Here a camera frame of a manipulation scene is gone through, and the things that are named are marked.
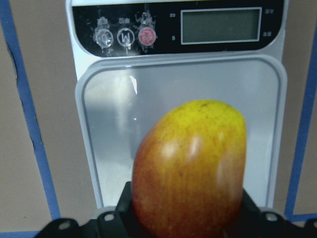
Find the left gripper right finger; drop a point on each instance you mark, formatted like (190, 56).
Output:
(252, 221)

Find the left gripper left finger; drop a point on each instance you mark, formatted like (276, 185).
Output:
(117, 222)

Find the red yellow mango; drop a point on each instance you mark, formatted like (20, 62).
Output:
(187, 179)

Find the silver digital kitchen scale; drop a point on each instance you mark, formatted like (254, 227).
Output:
(135, 60)

